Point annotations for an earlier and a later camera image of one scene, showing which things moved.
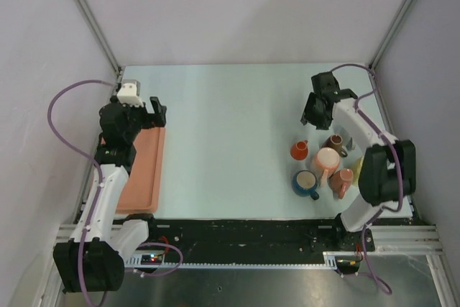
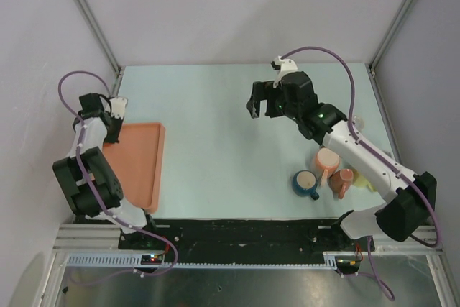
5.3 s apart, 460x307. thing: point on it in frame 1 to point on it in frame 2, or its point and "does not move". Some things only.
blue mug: [304, 183] does not move
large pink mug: [327, 162] does not move
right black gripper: [321, 124] to [263, 91]
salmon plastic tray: [139, 192] does not move
